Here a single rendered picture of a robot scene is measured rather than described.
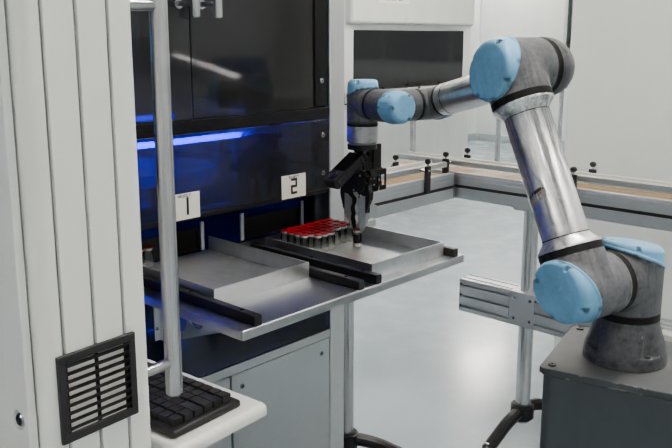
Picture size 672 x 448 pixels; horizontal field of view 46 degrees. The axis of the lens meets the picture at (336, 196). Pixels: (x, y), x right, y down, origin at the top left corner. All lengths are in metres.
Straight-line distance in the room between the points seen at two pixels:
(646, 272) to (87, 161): 0.99
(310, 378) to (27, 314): 1.30
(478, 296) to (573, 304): 1.45
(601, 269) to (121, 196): 0.82
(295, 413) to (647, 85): 1.74
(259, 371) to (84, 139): 1.18
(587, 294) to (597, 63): 1.87
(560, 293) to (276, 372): 0.92
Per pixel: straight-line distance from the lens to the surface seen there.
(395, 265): 1.78
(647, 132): 3.13
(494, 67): 1.49
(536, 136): 1.48
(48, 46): 0.99
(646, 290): 1.55
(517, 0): 10.91
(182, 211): 1.81
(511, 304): 2.80
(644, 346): 1.59
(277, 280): 1.67
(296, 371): 2.18
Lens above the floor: 1.39
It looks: 11 degrees down
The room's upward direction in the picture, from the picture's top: straight up
